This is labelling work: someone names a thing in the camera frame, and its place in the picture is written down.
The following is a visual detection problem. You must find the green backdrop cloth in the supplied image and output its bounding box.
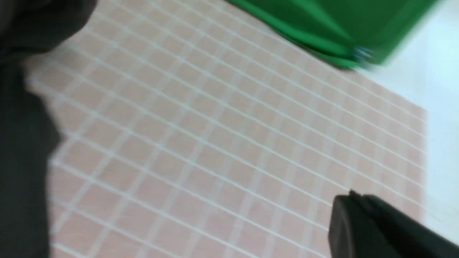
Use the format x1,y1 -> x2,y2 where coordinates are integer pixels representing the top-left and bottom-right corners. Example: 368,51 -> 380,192
230,0 -> 437,69

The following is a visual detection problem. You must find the pink grid tablecloth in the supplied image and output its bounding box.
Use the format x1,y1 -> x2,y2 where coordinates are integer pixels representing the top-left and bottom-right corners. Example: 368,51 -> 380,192
30,0 -> 426,258

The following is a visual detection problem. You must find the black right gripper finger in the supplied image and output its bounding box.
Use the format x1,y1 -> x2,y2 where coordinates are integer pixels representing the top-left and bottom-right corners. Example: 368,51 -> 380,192
328,191 -> 459,258

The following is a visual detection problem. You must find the dark gray long-sleeved shirt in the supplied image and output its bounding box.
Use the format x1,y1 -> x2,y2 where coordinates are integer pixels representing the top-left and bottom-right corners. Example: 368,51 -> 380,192
0,0 -> 97,258

